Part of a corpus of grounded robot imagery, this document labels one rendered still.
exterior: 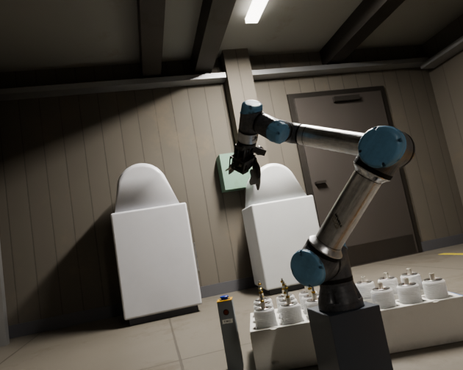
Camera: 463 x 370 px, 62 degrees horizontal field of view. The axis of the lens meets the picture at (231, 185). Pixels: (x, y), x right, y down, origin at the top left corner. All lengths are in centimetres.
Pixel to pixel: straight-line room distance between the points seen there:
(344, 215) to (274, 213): 250
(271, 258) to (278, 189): 67
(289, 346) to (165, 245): 190
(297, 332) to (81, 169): 316
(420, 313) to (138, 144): 333
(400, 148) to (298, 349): 103
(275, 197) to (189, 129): 137
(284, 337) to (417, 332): 56
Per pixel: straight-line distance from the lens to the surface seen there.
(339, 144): 132
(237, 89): 449
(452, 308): 195
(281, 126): 129
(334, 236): 118
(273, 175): 372
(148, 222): 344
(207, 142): 442
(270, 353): 180
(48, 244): 433
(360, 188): 114
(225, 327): 186
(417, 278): 216
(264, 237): 361
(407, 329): 188
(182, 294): 346
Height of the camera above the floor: 60
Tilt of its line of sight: 7 degrees up
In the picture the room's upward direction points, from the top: 10 degrees counter-clockwise
